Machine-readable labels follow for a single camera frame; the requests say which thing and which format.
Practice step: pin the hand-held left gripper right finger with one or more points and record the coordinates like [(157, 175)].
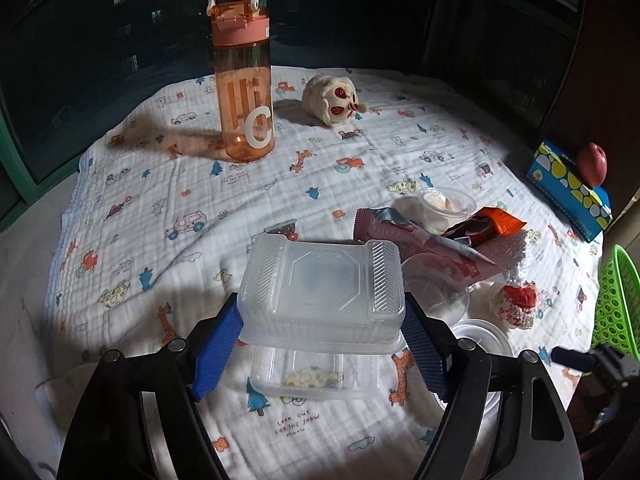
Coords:
[(422, 355)]

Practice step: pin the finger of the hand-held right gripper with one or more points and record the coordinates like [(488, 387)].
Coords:
[(572, 357)]

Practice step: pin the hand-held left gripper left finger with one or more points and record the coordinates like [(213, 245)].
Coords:
[(215, 355)]

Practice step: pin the clear plastic cup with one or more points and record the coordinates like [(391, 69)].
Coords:
[(435, 290)]

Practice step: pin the green plastic basket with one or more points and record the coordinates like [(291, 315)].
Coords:
[(617, 300)]

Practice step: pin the clear plastic clamshell container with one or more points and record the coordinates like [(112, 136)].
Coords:
[(320, 280)]

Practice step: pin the orange snack packet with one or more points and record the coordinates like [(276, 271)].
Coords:
[(495, 222)]

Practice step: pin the white plastic lid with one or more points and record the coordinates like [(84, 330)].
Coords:
[(482, 335)]

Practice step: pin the crumpled red white wrapper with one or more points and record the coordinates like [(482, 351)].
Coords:
[(515, 302)]

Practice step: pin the pink snack wrapper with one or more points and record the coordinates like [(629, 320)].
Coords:
[(400, 240)]

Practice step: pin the small clear food cup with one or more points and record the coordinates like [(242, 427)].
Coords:
[(447, 205)]

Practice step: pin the printed white blanket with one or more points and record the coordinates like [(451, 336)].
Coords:
[(150, 200)]

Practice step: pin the blue tissue box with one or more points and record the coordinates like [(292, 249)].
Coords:
[(565, 185)]

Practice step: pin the red apple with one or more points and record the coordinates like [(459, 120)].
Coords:
[(592, 165)]

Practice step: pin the orange water bottle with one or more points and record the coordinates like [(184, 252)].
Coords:
[(245, 85)]

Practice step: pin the white plush toy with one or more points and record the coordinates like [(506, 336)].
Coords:
[(330, 97)]

